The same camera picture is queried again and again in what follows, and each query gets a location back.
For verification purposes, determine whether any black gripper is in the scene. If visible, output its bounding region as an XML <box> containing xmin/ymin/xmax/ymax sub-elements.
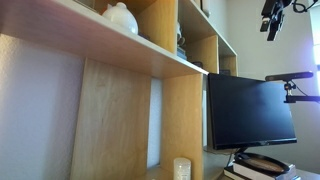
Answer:
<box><xmin>260</xmin><ymin>0</ymin><xmax>292</xmax><ymax>41</ymax></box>

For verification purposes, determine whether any green and white plush toy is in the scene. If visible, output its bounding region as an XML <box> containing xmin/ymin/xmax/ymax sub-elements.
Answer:
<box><xmin>177</xmin><ymin>22</ymin><xmax>185</xmax><ymax>46</ymax></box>

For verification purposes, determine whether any wooden shelf unit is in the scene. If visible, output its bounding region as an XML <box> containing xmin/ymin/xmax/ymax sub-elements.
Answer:
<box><xmin>0</xmin><ymin>0</ymin><xmax>237</xmax><ymax>180</ymax></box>

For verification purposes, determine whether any blue book stack on shelf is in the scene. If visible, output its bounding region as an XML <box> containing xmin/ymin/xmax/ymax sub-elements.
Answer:
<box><xmin>177</xmin><ymin>47</ymin><xmax>187</xmax><ymax>60</ymax></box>

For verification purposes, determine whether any black computer monitor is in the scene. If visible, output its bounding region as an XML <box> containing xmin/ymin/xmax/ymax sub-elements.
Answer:
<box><xmin>207</xmin><ymin>73</ymin><xmax>298</xmax><ymax>151</ymax></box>

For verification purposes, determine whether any dark round tray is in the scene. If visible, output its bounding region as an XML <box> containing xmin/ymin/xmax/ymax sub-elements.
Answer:
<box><xmin>235</xmin><ymin>153</ymin><xmax>290</xmax><ymax>174</ymax></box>

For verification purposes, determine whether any white ceramic vase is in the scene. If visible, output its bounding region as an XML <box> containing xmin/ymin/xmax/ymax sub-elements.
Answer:
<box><xmin>102</xmin><ymin>2</ymin><xmax>138</xmax><ymax>34</ymax></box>

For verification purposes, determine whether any white book under tray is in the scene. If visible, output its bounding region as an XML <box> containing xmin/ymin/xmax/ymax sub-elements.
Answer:
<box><xmin>233</xmin><ymin>163</ymin><xmax>297</xmax><ymax>180</ymax></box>

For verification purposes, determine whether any black bottom book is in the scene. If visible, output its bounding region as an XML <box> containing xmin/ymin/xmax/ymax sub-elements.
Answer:
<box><xmin>223</xmin><ymin>165</ymin><xmax>302</xmax><ymax>180</ymax></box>

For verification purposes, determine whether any white candle jar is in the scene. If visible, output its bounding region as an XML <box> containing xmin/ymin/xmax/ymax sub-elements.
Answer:
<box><xmin>173</xmin><ymin>157</ymin><xmax>191</xmax><ymax>180</ymax></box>

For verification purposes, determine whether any black stereo camera bar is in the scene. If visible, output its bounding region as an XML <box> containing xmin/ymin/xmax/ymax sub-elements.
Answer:
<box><xmin>265</xmin><ymin>71</ymin><xmax>313</xmax><ymax>82</ymax></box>

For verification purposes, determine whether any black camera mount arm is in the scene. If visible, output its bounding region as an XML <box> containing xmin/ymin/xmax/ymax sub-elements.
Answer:
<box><xmin>284</xmin><ymin>81</ymin><xmax>320</xmax><ymax>103</ymax></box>

